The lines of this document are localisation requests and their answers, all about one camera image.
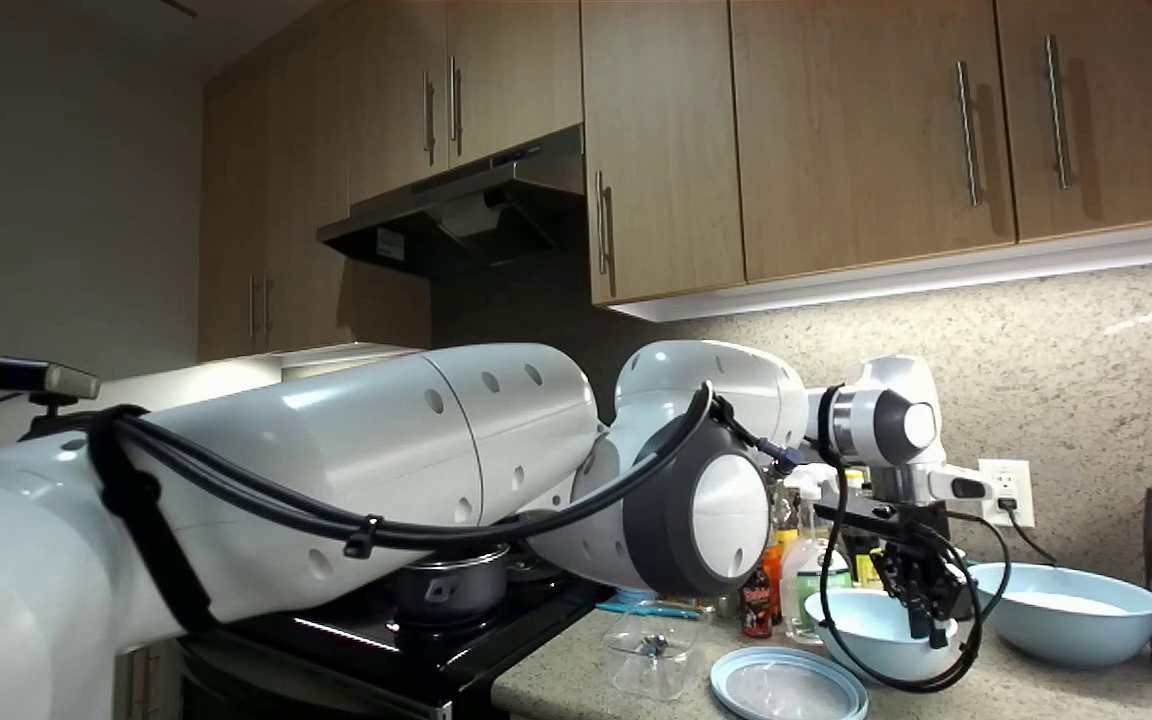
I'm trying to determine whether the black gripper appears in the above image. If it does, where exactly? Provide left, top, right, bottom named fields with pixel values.
left=868, top=506, right=979, bottom=648

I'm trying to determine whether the medium light blue bowl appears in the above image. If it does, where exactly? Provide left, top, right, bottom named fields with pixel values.
left=806, top=585, right=986, bottom=688

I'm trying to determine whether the large light blue bowl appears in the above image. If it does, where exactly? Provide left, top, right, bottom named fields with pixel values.
left=969, top=561, right=1152, bottom=674

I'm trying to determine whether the light blue plate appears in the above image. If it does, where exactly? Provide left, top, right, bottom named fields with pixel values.
left=709, top=644, right=874, bottom=720

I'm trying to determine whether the dark bottle red label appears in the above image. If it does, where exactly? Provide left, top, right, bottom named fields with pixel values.
left=740, top=585, right=780, bottom=640

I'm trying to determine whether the teal utensil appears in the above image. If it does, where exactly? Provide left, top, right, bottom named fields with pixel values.
left=595, top=591, right=709, bottom=624

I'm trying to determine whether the under cabinet light strip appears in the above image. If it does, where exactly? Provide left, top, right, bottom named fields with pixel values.
left=608, top=216, right=1152, bottom=328

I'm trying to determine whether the light wood cabinet door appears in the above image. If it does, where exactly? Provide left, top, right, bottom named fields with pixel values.
left=992, top=0, right=1152, bottom=243
left=579, top=0, right=747, bottom=313
left=198, top=23, right=453, bottom=362
left=730, top=0, right=1021, bottom=288
left=445, top=0, right=587, bottom=174

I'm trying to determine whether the black pot glass lid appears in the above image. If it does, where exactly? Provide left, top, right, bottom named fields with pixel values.
left=391, top=544, right=518, bottom=624

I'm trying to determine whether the black kitchen stove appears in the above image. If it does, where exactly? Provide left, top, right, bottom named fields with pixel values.
left=182, top=538, right=608, bottom=720

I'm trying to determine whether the dark range hood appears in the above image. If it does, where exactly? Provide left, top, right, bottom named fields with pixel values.
left=311, top=125, right=593, bottom=283

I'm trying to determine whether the black power cord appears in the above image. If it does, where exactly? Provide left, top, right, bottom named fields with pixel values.
left=1000, top=506, right=1070, bottom=574

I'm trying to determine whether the white wall outlet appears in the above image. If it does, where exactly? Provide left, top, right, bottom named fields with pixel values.
left=976, top=456, right=1039, bottom=534

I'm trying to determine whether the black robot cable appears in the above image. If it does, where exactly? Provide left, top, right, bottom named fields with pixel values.
left=21, top=380, right=1021, bottom=696

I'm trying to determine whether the black camera on tripod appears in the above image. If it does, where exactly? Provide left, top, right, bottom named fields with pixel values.
left=0, top=356, right=106, bottom=443

